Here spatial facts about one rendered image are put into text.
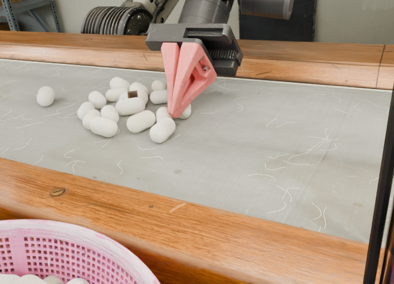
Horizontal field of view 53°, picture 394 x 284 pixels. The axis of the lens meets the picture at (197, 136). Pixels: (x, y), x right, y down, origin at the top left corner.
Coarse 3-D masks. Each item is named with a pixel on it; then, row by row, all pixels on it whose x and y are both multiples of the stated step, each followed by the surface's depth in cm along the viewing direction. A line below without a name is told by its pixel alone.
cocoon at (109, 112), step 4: (104, 108) 47; (108, 108) 47; (112, 108) 47; (104, 112) 46; (108, 112) 46; (112, 112) 46; (116, 112) 47; (104, 116) 46; (108, 116) 46; (112, 116) 46; (116, 116) 46; (116, 120) 46
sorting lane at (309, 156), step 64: (0, 64) 75; (64, 64) 70; (0, 128) 49; (64, 128) 48; (192, 128) 45; (256, 128) 43; (320, 128) 42; (384, 128) 41; (192, 192) 34; (256, 192) 33; (320, 192) 33
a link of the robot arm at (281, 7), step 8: (240, 0) 47; (248, 0) 47; (256, 0) 46; (264, 0) 46; (272, 0) 46; (280, 0) 45; (288, 0) 45; (240, 8) 48; (248, 8) 47; (256, 8) 47; (264, 8) 47; (272, 8) 46; (280, 8) 46; (288, 8) 46; (264, 16) 49; (272, 16) 48; (280, 16) 47; (288, 16) 48
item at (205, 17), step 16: (192, 0) 46; (208, 0) 46; (192, 16) 45; (208, 16) 45; (224, 16) 47; (192, 32) 44; (208, 32) 44; (224, 32) 42; (208, 48) 47; (224, 48) 46; (240, 64) 47
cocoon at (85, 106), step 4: (84, 104) 49; (88, 104) 49; (92, 104) 50; (80, 108) 48; (84, 108) 48; (88, 108) 48; (92, 108) 49; (80, 112) 48; (84, 112) 48; (80, 116) 48
